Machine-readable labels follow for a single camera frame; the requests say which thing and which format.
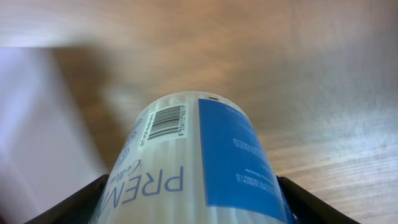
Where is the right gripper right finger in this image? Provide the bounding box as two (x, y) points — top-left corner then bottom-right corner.
(277, 176), (359, 224)

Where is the white cotton bud tub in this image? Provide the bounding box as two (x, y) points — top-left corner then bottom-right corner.
(90, 91), (295, 223)

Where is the pink open cardboard box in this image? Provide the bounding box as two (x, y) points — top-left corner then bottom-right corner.
(1, 47), (106, 223)

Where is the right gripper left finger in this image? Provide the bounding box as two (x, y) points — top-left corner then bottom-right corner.
(25, 174), (109, 224)

